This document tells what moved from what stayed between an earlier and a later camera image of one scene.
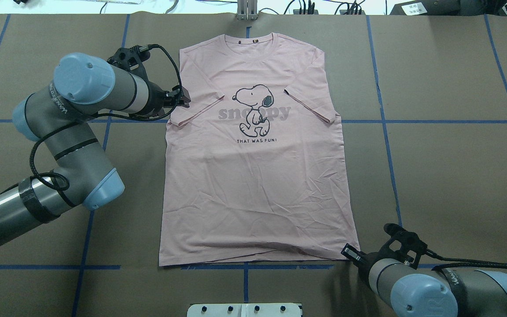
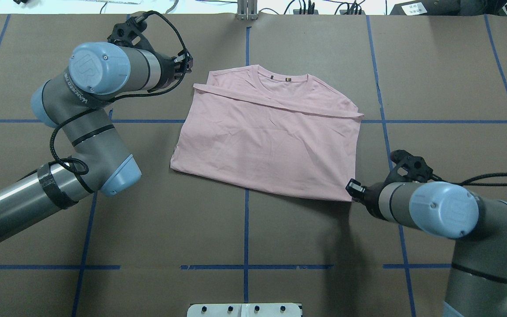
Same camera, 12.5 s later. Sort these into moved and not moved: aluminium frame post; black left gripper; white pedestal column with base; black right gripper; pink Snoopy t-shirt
Moved: pink Snoopy t-shirt; black right gripper; black left gripper
Not moved: aluminium frame post; white pedestal column with base
